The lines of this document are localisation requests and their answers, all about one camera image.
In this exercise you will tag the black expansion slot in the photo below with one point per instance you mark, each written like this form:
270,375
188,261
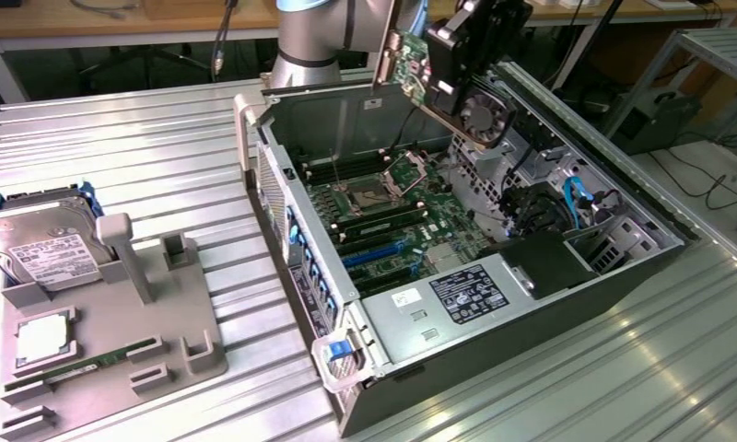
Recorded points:
376,277

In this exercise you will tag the blue disk caddy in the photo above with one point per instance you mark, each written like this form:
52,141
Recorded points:
94,202

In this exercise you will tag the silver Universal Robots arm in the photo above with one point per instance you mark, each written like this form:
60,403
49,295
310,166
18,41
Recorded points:
318,41

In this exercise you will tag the green motherboard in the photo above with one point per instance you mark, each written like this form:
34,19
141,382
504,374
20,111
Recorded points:
433,230

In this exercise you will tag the installed green RAM stick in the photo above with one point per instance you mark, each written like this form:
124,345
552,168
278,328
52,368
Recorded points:
380,225

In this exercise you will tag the green graphics card with fan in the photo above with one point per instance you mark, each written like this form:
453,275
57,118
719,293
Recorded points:
485,116

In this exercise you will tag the grey power supply with label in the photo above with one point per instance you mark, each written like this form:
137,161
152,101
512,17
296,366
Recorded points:
417,317

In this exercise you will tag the thin metal locking lever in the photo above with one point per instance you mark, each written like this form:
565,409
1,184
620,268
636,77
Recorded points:
337,177

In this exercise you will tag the black box on floor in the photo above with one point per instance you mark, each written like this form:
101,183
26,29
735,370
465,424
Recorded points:
651,124

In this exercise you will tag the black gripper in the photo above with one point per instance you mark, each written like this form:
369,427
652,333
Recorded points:
467,41

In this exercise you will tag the grey parts rack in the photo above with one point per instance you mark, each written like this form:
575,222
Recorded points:
110,331

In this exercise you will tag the CPU socket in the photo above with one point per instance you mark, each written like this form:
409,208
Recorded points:
368,199

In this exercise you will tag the wooden desk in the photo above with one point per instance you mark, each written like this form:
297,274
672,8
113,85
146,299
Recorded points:
129,18

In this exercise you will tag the silver CPU chip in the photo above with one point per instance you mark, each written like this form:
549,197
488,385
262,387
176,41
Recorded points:
42,338

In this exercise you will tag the black plastic fan shroud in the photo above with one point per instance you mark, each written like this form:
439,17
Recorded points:
547,267

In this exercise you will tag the silver hard disk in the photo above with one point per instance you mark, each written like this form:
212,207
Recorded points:
42,248

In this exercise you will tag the aluminium frame shelf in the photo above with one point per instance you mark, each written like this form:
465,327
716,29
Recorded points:
725,46

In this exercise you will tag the black RAM slot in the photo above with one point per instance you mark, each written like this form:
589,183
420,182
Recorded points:
346,173
346,162

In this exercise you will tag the metal socket cover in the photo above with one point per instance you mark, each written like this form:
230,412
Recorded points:
412,155

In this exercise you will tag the black open PC case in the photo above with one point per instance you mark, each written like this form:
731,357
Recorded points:
528,331

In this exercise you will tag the blue expansion slot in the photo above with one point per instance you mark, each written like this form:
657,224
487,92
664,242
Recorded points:
368,258

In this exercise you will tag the black tripod legs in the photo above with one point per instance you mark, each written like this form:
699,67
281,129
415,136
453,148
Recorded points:
153,55

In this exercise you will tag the loose green RAM stick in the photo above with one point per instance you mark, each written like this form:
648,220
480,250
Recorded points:
80,368

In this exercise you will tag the metal disk bay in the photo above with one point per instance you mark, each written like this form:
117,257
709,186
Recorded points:
615,248

